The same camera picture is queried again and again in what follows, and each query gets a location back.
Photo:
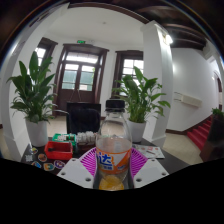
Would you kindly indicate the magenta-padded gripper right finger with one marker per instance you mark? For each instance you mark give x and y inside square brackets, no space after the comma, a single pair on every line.
[151,173]

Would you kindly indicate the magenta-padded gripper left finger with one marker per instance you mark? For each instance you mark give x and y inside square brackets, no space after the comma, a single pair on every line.
[74,173]

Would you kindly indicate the clear orange-label drink bottle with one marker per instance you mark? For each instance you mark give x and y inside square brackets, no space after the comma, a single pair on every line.
[113,146]

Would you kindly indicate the purple-edged round sticker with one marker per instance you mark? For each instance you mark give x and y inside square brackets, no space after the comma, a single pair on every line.
[59,164]

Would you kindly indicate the printed paper leaflet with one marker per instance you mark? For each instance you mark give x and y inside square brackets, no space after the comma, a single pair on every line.
[150,151]

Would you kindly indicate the red plastic box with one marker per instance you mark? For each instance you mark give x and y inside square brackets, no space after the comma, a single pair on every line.
[59,151]

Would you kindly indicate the orange round sticker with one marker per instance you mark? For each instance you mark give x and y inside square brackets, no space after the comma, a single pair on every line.
[42,157]

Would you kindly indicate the dark box with white packets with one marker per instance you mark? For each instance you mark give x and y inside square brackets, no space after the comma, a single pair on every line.
[86,137]

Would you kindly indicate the blue round sticker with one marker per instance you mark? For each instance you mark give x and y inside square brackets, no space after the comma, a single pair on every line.
[36,164]

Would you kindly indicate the green box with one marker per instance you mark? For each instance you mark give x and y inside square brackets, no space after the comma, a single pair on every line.
[61,136]

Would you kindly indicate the white square sticker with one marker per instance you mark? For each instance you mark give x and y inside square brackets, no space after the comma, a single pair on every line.
[29,158]

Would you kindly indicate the black chair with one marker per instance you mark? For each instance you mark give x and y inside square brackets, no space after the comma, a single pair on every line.
[83,118]

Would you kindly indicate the red carpeted staircase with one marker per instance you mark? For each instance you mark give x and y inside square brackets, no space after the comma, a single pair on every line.
[200,133]

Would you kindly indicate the leafy plant in white pot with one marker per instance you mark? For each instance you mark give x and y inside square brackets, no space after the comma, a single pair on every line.
[33,90]
[141,96]

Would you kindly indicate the dark wooden double door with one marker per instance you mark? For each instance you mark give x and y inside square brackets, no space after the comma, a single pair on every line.
[100,76]

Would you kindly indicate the dark-framed window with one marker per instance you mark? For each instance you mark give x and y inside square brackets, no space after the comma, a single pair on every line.
[46,48]
[118,73]

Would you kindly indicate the green exit sign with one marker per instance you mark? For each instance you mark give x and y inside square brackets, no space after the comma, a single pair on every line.
[81,41]

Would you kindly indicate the white wall radiator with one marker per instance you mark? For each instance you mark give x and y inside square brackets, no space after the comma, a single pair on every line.
[188,99]

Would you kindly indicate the wall lamp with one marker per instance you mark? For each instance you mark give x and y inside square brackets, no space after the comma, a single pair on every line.
[168,39]

